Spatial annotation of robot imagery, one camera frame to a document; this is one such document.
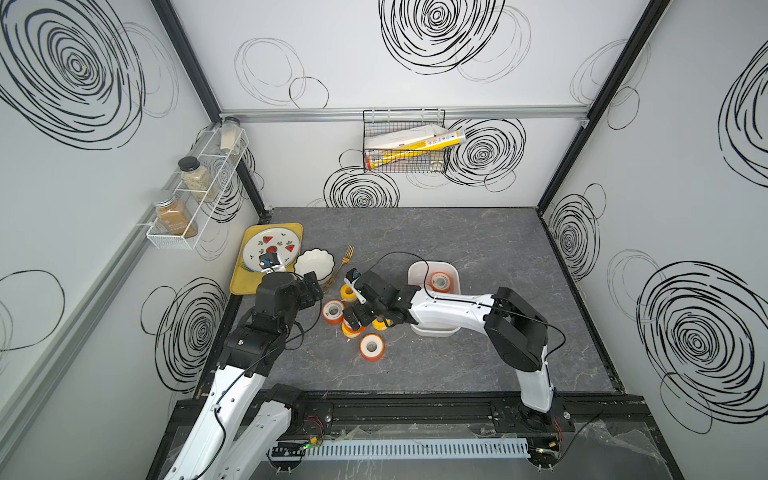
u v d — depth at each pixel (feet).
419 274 3.25
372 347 2.76
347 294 3.07
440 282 3.18
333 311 2.99
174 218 2.08
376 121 3.06
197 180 2.32
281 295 1.65
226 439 1.29
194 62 2.62
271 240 3.57
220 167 3.16
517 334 1.60
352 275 2.53
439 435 2.36
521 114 6.55
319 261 3.38
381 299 2.19
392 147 2.84
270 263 1.98
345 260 3.45
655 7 2.33
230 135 2.84
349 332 2.82
